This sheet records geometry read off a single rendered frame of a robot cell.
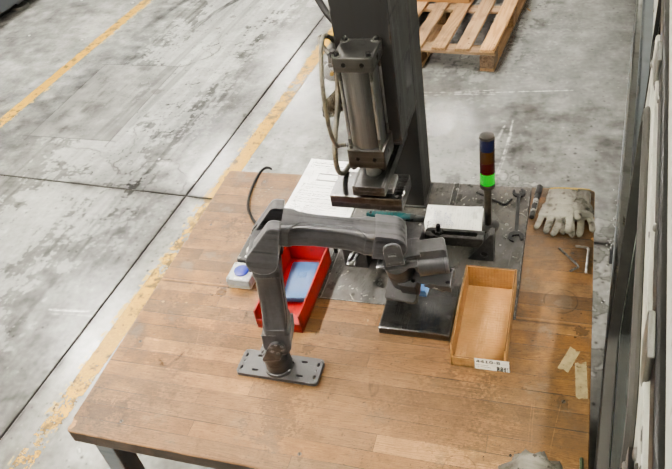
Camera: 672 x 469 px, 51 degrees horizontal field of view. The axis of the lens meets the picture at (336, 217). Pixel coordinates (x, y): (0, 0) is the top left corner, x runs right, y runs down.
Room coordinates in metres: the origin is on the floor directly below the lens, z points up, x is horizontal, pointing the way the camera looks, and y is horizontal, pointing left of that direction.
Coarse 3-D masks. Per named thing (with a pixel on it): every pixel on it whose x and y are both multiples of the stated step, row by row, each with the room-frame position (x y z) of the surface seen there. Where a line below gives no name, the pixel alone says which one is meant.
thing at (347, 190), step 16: (352, 176) 1.42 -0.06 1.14; (368, 176) 1.35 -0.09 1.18; (384, 176) 1.34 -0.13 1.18; (400, 176) 1.38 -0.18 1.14; (336, 192) 1.37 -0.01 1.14; (352, 192) 1.36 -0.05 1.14; (368, 192) 1.31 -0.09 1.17; (384, 192) 1.30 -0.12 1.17; (400, 192) 1.32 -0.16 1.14; (368, 208) 1.33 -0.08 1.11; (384, 208) 1.31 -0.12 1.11; (400, 208) 1.29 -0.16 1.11
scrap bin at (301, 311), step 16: (288, 256) 1.42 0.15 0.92; (304, 256) 1.41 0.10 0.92; (320, 256) 1.39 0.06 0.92; (288, 272) 1.37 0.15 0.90; (320, 272) 1.31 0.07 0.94; (320, 288) 1.29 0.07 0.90; (256, 304) 1.22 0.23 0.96; (288, 304) 1.26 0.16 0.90; (304, 304) 1.20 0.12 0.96; (256, 320) 1.20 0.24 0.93; (304, 320) 1.18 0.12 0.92
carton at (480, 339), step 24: (480, 288) 1.19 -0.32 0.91; (504, 288) 1.17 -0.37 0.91; (456, 312) 1.07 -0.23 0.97; (480, 312) 1.11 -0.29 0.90; (504, 312) 1.10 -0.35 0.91; (456, 336) 1.03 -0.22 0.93; (480, 336) 1.04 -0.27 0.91; (504, 336) 1.03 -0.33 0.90; (456, 360) 0.98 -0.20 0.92; (480, 360) 0.95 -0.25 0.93; (504, 360) 0.93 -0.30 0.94
